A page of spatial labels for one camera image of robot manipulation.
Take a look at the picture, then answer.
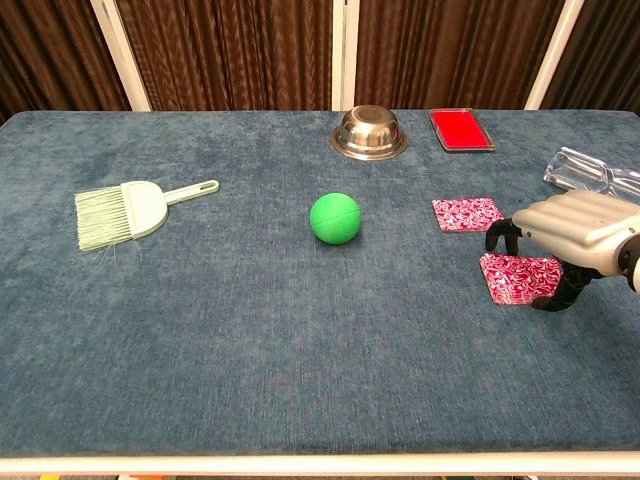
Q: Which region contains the upturned stainless steel bowl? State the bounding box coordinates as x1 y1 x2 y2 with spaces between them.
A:
329 104 411 162

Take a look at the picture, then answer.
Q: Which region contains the red ink pad box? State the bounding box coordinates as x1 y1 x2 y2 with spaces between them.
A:
428 107 497 154

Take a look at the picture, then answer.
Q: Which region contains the green rubber ball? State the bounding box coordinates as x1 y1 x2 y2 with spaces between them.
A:
308 191 362 247

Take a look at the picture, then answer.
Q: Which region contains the brown pleated partition panel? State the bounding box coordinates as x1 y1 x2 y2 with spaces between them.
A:
344 0 585 111
90 0 346 113
0 0 152 126
524 0 640 112

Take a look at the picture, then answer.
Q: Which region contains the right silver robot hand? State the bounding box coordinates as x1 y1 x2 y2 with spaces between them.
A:
483 189 640 312

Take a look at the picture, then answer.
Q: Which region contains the blue velvet table cloth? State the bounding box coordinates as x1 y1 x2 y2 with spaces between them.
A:
0 109 640 459

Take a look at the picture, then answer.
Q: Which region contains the white table frame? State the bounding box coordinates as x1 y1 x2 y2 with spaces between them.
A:
0 451 640 477

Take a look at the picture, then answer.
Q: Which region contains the clear plastic water bottle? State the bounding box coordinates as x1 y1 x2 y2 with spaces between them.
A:
542 146 640 198

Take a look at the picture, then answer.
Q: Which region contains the pale green hand brush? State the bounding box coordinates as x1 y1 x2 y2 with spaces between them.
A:
73 178 221 262

